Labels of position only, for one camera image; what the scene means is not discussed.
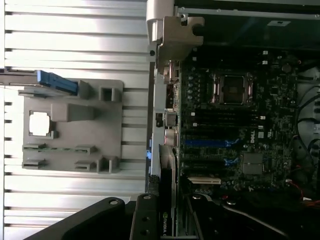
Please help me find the green motherboard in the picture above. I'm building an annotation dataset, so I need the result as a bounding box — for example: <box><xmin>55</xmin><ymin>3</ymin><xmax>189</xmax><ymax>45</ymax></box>
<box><xmin>178</xmin><ymin>47</ymin><xmax>302</xmax><ymax>200</ymax></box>

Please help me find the blue expansion slot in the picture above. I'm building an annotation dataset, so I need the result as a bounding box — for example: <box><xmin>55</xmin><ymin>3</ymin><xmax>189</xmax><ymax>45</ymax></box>
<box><xmin>184</xmin><ymin>139</ymin><xmax>242</xmax><ymax>149</ymax></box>

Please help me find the white expansion slot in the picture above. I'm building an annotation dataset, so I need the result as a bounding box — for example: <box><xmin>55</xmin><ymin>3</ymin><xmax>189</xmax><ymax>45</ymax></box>
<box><xmin>187</xmin><ymin>175</ymin><xmax>222</xmax><ymax>186</ymax></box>

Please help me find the grey card retention latch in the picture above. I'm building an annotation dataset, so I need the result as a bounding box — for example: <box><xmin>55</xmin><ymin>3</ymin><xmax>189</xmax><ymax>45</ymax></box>
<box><xmin>145</xmin><ymin>0</ymin><xmax>205</xmax><ymax>84</ymax></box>

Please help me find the green RAM stick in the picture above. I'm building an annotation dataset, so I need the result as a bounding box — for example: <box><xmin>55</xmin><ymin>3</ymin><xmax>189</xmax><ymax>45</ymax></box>
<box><xmin>23</xmin><ymin>145</ymin><xmax>97</xmax><ymax>153</ymax></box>

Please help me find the hard disk with blue caddy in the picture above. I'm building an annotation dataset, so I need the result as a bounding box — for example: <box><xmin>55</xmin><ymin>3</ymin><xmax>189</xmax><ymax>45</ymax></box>
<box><xmin>0</xmin><ymin>69</ymin><xmax>79</xmax><ymax>96</ymax></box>

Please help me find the black expansion slot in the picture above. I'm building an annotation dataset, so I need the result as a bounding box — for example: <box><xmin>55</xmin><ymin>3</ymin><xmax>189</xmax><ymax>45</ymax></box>
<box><xmin>183</xmin><ymin>158</ymin><xmax>239</xmax><ymax>169</ymax></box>

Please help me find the black open PC case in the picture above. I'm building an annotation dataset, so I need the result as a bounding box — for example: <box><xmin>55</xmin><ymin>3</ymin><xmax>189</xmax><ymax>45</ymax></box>
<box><xmin>144</xmin><ymin>0</ymin><xmax>320</xmax><ymax>240</ymax></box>

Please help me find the red wire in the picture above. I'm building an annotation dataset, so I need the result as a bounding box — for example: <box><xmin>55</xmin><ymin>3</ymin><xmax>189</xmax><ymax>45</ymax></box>
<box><xmin>286</xmin><ymin>179</ymin><xmax>320</xmax><ymax>209</ymax></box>

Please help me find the silver CPU chip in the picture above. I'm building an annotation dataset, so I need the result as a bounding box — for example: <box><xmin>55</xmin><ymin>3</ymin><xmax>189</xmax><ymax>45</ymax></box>
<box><xmin>28</xmin><ymin>111</ymin><xmax>53</xmax><ymax>137</ymax></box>

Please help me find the CPU socket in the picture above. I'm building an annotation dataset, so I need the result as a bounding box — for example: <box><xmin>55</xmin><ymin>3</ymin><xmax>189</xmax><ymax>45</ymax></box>
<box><xmin>210</xmin><ymin>71</ymin><xmax>255</xmax><ymax>106</ymax></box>

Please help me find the grey plastic parts rack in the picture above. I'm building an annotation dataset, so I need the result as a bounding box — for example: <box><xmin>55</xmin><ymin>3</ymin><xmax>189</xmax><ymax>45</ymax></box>
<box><xmin>17</xmin><ymin>79</ymin><xmax>125</xmax><ymax>174</ymax></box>

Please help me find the chipset heatsink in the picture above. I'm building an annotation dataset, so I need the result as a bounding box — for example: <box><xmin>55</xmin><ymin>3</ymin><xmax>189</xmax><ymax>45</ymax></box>
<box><xmin>241</xmin><ymin>152</ymin><xmax>265</xmax><ymax>176</ymax></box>

